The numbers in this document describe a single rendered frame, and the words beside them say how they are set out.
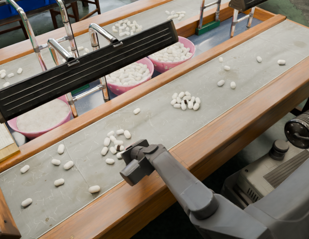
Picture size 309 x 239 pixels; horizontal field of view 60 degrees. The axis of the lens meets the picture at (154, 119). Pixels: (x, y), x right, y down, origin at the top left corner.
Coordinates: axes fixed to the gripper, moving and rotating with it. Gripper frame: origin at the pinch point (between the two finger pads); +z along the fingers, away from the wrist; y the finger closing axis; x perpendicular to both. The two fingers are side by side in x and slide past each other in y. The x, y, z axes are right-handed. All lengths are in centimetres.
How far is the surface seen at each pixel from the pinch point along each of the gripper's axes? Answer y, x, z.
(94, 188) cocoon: 16.8, 3.5, -4.1
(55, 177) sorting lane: 24.9, -3.6, 8.0
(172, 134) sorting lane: -19.0, 3.1, -1.3
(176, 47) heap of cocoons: -62, -26, 33
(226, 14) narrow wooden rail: -117, -32, 44
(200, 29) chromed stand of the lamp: -90, -30, 42
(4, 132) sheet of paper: 31.8, -24.2, 27.2
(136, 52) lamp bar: -13.4, -30.3, -12.2
